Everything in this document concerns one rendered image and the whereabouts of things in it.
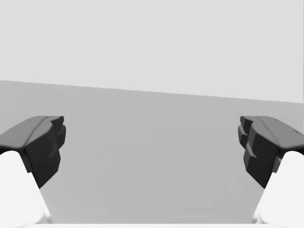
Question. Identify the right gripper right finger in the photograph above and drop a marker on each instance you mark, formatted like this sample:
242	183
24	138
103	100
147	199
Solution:
266	152

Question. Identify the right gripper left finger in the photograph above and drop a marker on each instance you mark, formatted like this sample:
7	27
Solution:
35	152

